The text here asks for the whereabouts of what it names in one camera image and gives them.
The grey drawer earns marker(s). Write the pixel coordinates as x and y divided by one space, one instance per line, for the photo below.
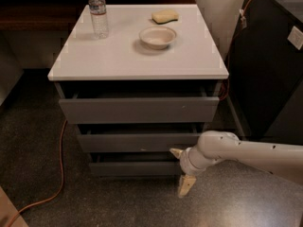
135 164
139 109
138 137

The white bowl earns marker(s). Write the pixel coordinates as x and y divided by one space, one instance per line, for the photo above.
157 37

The white top drawer cabinet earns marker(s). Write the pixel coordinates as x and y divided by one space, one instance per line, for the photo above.
122 66

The white wall outlet plate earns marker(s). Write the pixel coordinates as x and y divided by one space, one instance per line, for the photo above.
296 38

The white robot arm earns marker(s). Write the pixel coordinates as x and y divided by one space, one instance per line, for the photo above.
214 147

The grey middle drawer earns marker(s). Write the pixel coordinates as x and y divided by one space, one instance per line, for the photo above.
138 137

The yellow sponge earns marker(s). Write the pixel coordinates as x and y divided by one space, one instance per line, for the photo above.
165 16

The clear plastic water bottle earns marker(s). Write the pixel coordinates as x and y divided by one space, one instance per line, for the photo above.
98 13

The grey bottom drawer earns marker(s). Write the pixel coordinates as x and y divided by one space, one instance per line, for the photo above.
135 164

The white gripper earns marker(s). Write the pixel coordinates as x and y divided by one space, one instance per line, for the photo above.
186 163

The dark cabinet on right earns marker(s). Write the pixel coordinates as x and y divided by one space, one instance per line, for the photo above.
266 71

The grey top drawer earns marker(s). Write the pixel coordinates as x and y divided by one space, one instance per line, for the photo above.
139 109

